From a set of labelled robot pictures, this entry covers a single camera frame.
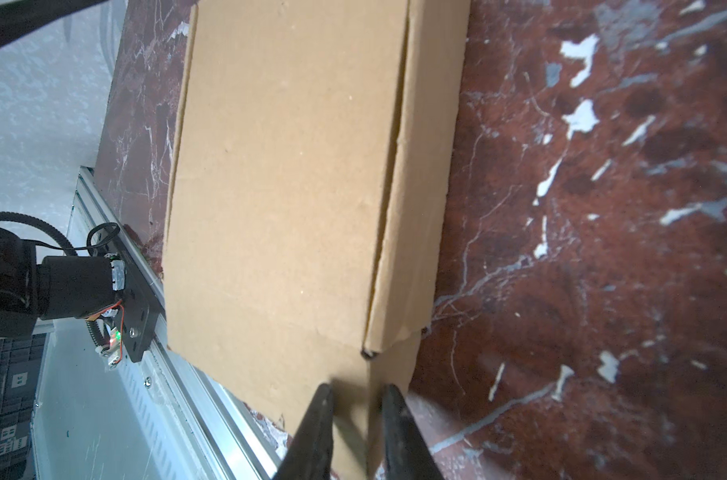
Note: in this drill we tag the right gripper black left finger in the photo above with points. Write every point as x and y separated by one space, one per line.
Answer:
310 452

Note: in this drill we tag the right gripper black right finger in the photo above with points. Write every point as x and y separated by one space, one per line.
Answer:
407 456

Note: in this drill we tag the brown cardboard box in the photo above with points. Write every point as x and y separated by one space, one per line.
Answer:
307 202

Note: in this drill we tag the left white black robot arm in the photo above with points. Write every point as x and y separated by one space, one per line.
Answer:
74 283

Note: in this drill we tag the grey storage shelf rack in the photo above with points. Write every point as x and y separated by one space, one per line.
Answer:
20 367

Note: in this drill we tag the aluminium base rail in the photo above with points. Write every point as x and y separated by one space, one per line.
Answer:
159 418

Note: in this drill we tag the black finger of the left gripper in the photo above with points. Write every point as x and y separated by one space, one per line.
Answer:
20 18

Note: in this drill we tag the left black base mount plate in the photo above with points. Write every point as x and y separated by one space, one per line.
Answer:
141 301

